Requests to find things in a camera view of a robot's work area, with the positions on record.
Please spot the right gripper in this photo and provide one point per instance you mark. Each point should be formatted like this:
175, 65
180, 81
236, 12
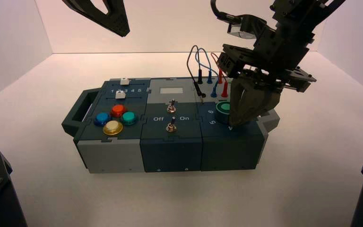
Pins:
275, 53

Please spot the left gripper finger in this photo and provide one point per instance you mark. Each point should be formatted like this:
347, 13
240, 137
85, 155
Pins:
90, 9
120, 15

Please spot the green rotary knob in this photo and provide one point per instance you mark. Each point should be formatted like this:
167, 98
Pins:
222, 109

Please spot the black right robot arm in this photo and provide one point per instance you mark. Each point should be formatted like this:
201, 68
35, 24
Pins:
297, 12

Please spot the white slider knob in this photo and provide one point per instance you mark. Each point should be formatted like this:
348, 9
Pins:
124, 81
119, 94

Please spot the blue grey control box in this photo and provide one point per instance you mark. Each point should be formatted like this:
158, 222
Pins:
169, 150

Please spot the red push button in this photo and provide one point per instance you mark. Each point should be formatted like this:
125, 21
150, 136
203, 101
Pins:
118, 110

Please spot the green push button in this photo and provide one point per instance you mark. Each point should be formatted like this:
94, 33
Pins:
129, 118

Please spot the blue push button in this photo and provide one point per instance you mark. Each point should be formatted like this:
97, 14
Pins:
102, 118

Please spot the yellow push button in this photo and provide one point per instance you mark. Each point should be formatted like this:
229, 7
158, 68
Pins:
113, 127

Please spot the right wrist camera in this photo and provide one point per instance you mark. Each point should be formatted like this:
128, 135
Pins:
247, 26

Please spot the metal toggle switch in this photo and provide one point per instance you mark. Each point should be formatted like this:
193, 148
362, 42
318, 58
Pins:
171, 106
171, 124

